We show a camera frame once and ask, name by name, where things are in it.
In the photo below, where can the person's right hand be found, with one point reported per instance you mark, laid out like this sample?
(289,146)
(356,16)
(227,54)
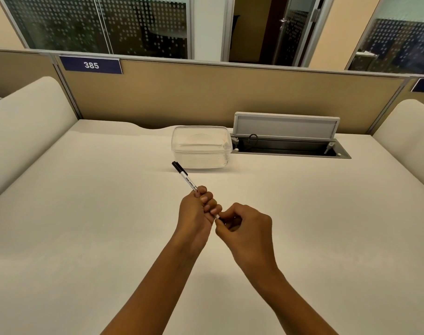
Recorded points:
(250,240)

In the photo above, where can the person's left hand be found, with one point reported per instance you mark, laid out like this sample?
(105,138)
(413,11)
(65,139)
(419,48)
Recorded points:
(191,218)

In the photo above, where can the person's right thumb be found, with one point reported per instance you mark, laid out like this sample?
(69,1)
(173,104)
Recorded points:
(221,232)

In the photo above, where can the person's left little finger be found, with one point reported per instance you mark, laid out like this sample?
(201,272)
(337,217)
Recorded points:
(216,210)

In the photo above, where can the person's left middle finger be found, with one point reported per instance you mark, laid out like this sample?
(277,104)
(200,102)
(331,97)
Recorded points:
(207,198)

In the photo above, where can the white pen with black cap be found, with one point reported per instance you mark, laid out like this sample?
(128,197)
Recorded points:
(187,178)

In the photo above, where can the person's right forearm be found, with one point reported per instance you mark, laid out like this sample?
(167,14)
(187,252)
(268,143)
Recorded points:
(288,303)

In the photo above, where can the person's left forearm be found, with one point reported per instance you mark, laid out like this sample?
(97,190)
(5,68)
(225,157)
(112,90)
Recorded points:
(156,289)

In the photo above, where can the clear plastic container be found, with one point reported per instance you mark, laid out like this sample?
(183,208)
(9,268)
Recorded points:
(201,146)

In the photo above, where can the tan desk partition panel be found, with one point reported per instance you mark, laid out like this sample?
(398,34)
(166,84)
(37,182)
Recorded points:
(412,101)
(212,94)
(20,71)

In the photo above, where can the white covered side divider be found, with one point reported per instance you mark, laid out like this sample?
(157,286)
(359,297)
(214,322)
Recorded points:
(407,136)
(23,129)

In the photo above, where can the dotted glass window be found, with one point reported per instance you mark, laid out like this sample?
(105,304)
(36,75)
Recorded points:
(396,38)
(100,26)

